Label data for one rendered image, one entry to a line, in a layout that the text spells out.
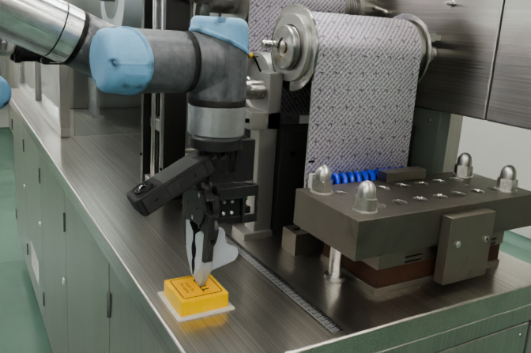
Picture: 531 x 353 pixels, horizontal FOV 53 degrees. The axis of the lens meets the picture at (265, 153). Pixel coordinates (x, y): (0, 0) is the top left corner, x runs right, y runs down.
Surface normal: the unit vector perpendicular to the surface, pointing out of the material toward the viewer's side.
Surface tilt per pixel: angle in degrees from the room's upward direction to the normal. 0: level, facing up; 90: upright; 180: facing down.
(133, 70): 103
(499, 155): 90
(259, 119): 90
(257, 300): 0
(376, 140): 90
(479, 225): 90
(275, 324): 0
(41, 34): 113
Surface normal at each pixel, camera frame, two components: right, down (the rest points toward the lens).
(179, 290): 0.07, -0.97
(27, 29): 0.38, 0.59
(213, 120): 0.03, 0.23
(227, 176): 0.49, 0.23
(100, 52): -0.81, 0.09
